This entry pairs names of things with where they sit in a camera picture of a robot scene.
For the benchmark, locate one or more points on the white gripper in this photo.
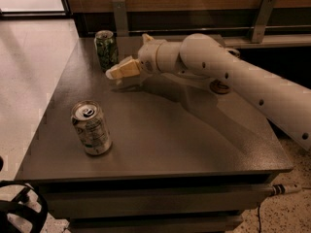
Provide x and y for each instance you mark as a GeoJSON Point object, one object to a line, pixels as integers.
{"type": "Point", "coordinates": [148, 57]}

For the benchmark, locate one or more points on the right metal wall bracket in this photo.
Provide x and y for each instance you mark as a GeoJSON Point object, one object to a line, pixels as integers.
{"type": "Point", "coordinates": [264, 12]}

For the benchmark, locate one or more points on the grey table drawer unit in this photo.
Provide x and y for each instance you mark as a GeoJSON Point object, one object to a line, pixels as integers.
{"type": "Point", "coordinates": [183, 159]}

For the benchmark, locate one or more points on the black chair base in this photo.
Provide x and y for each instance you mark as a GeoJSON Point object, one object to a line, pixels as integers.
{"type": "Point", "coordinates": [17, 206]}

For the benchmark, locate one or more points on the left metal wall bracket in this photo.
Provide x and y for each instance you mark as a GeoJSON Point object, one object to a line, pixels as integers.
{"type": "Point", "coordinates": [120, 17]}

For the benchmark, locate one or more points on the silver black cable plug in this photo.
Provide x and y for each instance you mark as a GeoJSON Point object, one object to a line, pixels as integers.
{"type": "Point", "coordinates": [282, 189]}

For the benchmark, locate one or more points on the metal wall bracket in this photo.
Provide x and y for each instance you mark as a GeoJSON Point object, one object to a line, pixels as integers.
{"type": "Point", "coordinates": [264, 12]}
{"type": "Point", "coordinates": [120, 17]}

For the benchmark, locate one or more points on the green patterned soda can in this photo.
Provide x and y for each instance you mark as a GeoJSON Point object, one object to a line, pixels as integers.
{"type": "Point", "coordinates": [106, 48]}

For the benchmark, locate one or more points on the white silver soda can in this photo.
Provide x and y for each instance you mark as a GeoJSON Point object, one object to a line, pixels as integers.
{"type": "Point", "coordinates": [90, 124]}

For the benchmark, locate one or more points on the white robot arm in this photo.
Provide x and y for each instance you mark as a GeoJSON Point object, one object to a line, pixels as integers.
{"type": "Point", "coordinates": [286, 104]}

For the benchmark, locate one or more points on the gold orange soda can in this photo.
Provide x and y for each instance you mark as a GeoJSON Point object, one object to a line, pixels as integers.
{"type": "Point", "coordinates": [219, 87]}

